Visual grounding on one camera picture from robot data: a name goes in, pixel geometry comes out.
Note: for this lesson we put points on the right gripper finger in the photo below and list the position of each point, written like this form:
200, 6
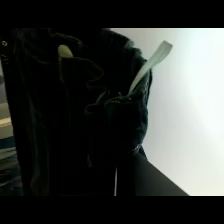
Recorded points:
146, 180

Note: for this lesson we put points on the blue jeans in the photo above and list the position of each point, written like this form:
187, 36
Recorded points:
66, 116

